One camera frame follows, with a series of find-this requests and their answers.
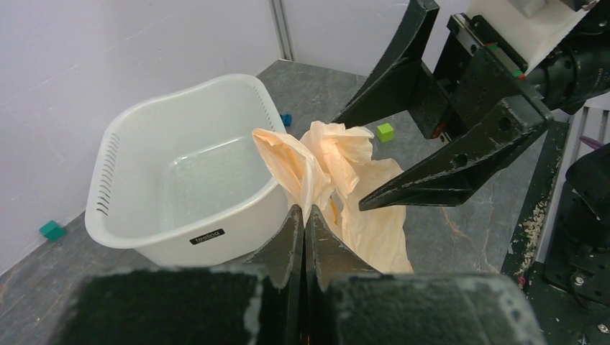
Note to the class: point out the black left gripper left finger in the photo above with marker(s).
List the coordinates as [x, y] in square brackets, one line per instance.
[253, 302]

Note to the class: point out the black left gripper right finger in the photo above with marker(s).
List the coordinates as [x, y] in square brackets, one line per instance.
[349, 302]

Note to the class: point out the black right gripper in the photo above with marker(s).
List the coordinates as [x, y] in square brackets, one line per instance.
[476, 95]

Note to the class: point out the cream banana print plastic bag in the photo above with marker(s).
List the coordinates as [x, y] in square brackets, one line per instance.
[332, 167]

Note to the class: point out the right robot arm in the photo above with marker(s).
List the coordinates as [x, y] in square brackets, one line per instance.
[576, 70]

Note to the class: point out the green cube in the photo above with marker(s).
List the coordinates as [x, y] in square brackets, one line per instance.
[385, 132]

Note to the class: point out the blue lego brick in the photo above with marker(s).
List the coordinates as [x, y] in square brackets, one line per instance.
[286, 119]

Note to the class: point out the white plastic basin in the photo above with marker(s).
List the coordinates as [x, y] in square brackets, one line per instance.
[179, 179]

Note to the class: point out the small teal cube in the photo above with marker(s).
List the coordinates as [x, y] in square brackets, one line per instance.
[52, 231]

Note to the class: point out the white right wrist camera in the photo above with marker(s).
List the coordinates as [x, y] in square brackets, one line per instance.
[533, 28]

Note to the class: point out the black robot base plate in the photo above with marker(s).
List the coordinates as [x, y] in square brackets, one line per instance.
[559, 253]

